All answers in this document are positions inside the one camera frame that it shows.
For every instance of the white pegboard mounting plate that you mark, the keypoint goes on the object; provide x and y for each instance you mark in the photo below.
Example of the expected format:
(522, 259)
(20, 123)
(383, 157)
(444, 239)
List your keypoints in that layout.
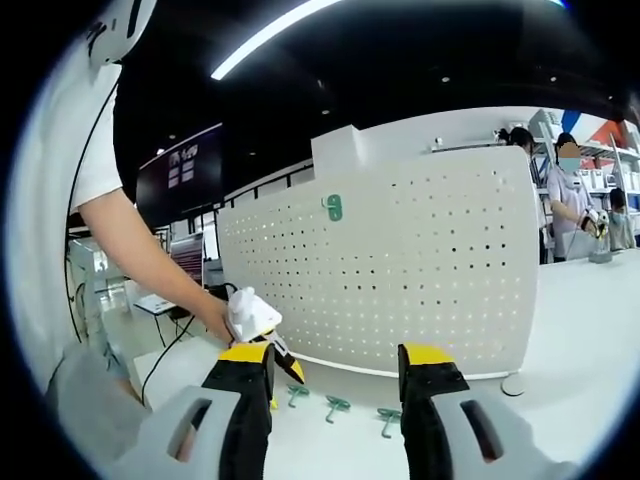
(425, 165)

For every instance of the white laptop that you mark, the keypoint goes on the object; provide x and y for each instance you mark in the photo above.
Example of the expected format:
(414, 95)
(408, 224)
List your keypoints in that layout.
(189, 257)

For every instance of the large black screen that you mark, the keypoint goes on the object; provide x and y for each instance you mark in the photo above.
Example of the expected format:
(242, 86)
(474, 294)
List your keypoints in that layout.
(200, 195)

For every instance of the translucent plastic box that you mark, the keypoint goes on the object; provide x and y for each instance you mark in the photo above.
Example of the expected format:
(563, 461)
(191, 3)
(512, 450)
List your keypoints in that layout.
(579, 246)

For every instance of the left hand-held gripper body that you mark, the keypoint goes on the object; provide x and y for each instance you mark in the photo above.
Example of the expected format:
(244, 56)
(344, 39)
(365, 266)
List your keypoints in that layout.
(252, 317)

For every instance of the operator in white shirt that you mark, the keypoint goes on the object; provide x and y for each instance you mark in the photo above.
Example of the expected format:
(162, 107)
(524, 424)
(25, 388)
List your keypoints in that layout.
(60, 150)

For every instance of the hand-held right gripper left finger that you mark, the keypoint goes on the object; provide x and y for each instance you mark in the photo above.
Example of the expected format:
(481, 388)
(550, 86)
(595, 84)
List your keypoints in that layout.
(240, 425)

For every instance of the long ceiling light strip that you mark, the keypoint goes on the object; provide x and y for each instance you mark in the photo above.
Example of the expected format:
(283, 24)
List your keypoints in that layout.
(250, 51)

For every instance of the person's leg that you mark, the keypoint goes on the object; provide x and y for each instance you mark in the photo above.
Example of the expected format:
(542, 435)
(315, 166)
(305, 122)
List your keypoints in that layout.
(131, 389)

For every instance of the small white camera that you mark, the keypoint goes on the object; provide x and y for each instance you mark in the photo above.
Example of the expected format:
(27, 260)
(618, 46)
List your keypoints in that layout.
(440, 142)

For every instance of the black box-shaped object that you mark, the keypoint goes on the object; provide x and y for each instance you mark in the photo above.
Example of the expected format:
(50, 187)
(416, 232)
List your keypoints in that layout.
(220, 291)

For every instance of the white shelf unit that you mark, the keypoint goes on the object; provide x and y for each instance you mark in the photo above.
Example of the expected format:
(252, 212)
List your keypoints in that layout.
(590, 177)

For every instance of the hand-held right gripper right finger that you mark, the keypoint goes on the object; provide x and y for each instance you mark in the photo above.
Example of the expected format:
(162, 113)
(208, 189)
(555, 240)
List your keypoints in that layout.
(430, 415)

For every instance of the white chest device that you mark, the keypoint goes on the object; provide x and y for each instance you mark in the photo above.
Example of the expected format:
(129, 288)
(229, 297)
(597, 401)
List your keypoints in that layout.
(117, 30)

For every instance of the person's blue shorts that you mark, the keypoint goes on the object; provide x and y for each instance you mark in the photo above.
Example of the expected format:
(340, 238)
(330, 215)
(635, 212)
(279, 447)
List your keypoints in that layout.
(112, 357)

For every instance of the grey tray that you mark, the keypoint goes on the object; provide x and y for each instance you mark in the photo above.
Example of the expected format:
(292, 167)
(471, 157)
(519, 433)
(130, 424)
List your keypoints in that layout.
(602, 257)

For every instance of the grey metal shelf rack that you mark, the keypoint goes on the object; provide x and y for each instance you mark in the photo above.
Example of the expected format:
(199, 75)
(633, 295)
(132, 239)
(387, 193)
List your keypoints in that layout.
(465, 146)

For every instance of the green hook assembly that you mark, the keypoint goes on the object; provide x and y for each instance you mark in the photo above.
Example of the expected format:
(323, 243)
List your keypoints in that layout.
(336, 210)
(337, 402)
(389, 415)
(298, 391)

